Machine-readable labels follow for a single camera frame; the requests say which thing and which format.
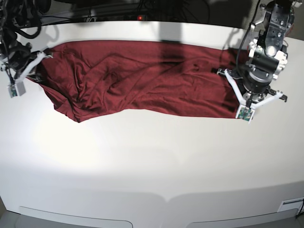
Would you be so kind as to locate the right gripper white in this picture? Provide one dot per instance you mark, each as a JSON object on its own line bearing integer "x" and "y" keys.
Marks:
{"x": 21, "y": 63}

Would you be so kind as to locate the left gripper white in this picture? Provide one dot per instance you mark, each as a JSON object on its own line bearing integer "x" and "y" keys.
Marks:
{"x": 252, "y": 90}

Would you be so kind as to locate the dark red long-sleeve shirt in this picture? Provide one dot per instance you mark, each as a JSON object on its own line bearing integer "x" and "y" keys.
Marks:
{"x": 88, "y": 79}

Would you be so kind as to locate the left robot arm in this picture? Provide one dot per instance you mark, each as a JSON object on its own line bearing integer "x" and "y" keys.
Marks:
{"x": 268, "y": 57}

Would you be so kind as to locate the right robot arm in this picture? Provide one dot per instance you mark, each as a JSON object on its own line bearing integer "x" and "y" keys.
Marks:
{"x": 20, "y": 17}

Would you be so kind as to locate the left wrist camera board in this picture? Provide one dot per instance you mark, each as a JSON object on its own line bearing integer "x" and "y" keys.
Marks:
{"x": 245, "y": 113}

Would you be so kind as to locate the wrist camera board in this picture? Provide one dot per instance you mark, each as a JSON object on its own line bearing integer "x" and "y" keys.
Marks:
{"x": 12, "y": 91}
{"x": 245, "y": 113}

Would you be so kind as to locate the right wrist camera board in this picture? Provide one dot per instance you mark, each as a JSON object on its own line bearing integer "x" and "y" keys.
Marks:
{"x": 12, "y": 91}

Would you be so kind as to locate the white power strip red switch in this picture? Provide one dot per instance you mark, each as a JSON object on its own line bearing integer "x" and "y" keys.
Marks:
{"x": 118, "y": 18}

